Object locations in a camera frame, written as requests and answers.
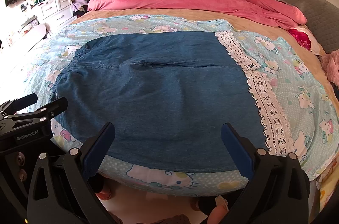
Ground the grey padded headboard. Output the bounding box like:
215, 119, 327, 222
280, 0, 339, 54

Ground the pink duvet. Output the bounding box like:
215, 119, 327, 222
88, 0, 307, 30

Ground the pink fluffy cloth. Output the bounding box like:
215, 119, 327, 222
320, 50, 339, 87

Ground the red floral pillow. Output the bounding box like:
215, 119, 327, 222
288, 29, 311, 51

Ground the blue denim pants lace trim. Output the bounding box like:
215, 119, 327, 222
54, 30, 296, 172

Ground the person's right hand thumb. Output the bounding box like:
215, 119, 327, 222
207, 206, 229, 224

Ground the white drawer chest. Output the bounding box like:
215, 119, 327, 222
33, 0, 76, 32

